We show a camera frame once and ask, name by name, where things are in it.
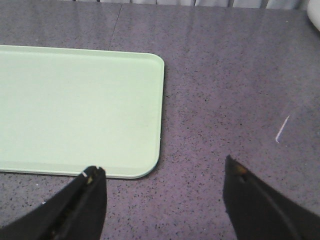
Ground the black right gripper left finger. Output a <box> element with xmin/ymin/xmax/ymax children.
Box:
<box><xmin>0</xmin><ymin>166</ymin><xmax>107</xmax><ymax>240</ymax></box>

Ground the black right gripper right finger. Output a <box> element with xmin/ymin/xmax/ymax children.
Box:
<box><xmin>223</xmin><ymin>155</ymin><xmax>320</xmax><ymax>240</ymax></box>

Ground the beige round plate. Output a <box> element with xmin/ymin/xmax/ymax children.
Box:
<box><xmin>307</xmin><ymin>0</ymin><xmax>320</xmax><ymax>30</ymax></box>

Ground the light green rectangular tray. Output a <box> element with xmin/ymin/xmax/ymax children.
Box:
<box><xmin>0</xmin><ymin>45</ymin><xmax>165</xmax><ymax>179</ymax></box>

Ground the white pleated curtain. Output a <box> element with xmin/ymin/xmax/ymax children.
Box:
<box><xmin>72</xmin><ymin>0</ymin><xmax>310</xmax><ymax>10</ymax></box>

